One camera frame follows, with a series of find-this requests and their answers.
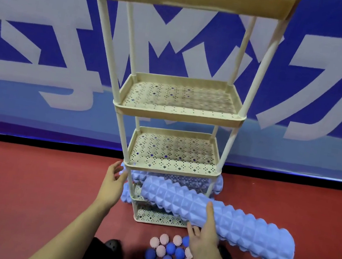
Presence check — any pile of spiky massage balls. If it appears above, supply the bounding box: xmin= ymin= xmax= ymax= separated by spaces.
xmin=144 ymin=229 xmax=198 ymax=259

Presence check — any person's left forearm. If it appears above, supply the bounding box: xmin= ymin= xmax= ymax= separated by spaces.
xmin=25 ymin=190 xmax=113 ymax=259

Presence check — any person's left hand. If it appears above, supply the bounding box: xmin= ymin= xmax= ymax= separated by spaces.
xmin=93 ymin=157 xmax=131 ymax=214

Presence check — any light blue textured foam roller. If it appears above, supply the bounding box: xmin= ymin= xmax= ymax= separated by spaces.
xmin=132 ymin=174 xmax=304 ymax=259
xmin=118 ymin=158 xmax=225 ymax=197
xmin=119 ymin=181 xmax=137 ymax=204

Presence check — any blue white printed banner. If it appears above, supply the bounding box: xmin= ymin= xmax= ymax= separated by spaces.
xmin=0 ymin=0 xmax=342 ymax=193

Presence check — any person's right hand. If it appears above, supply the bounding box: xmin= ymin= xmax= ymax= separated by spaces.
xmin=181 ymin=198 xmax=226 ymax=259

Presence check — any beige plastic shelf rack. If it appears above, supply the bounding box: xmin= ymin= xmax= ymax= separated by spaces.
xmin=48 ymin=0 xmax=303 ymax=243

